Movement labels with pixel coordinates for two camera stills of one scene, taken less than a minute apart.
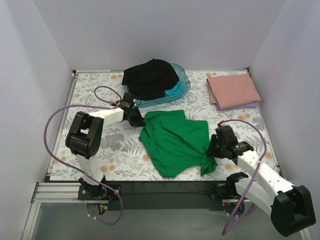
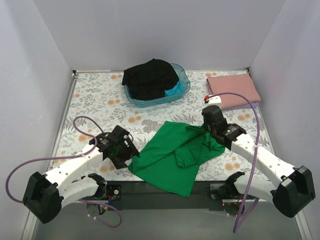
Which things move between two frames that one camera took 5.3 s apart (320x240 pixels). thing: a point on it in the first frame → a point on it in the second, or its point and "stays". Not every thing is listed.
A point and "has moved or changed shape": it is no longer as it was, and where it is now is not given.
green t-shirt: (178, 146) has moved or changed shape
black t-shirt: (149, 81) stays
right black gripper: (212, 148) → (208, 130)
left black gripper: (136, 118) → (125, 152)
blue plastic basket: (140, 103) stays
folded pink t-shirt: (230, 90) stays
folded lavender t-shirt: (249, 105) stays
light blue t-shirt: (178, 88) stays
